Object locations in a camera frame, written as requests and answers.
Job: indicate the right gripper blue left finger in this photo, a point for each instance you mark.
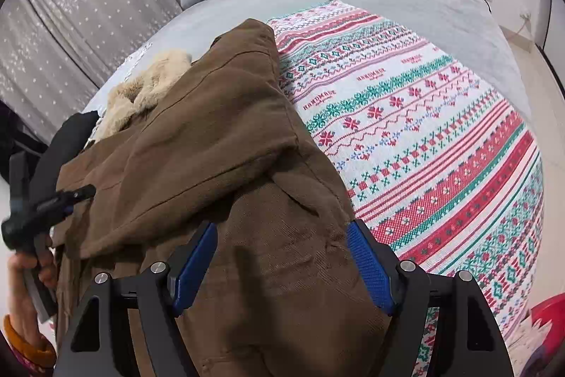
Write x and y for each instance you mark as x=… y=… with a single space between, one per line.
x=188 y=265

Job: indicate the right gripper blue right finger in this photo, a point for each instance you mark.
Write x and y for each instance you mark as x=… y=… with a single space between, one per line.
x=377 y=265

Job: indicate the brown jacket with fur collar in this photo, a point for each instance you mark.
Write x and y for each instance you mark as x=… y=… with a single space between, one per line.
x=282 y=296

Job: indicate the black garment on bed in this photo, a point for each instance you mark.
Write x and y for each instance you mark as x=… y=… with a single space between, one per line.
x=67 y=143

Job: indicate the patterned pink green blanket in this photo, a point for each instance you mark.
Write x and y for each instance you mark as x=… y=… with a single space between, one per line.
x=437 y=163

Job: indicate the red object on floor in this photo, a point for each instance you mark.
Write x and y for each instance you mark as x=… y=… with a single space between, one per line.
x=551 y=311

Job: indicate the grey dotted curtain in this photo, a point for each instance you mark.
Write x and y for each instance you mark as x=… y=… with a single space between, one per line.
x=56 y=54

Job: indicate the grey bed sheet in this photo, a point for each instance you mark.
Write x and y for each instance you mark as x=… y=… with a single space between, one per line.
x=463 y=28

